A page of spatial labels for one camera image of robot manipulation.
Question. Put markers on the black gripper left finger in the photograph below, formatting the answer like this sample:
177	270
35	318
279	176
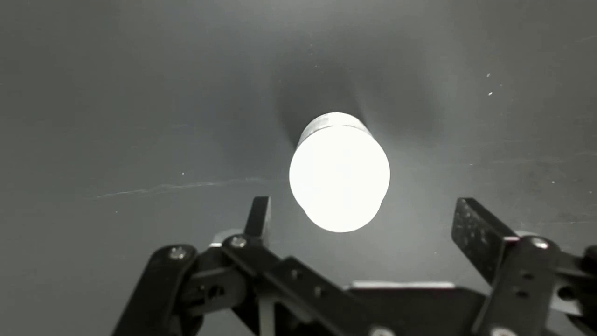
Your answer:
206	287

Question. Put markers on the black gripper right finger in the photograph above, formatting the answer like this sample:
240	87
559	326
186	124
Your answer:
529	281

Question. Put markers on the small white pill bottle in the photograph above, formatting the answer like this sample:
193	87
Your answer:
339	175

